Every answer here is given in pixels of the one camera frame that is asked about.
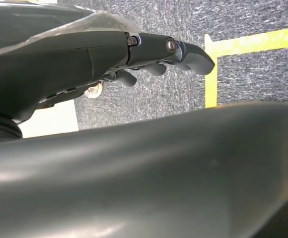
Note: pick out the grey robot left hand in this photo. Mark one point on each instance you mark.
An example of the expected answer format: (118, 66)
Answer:
(59, 62)

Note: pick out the grey robot body shell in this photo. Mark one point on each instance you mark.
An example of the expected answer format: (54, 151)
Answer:
(134, 180)

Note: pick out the yellow floor tape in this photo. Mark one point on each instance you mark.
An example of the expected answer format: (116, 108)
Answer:
(211, 82)

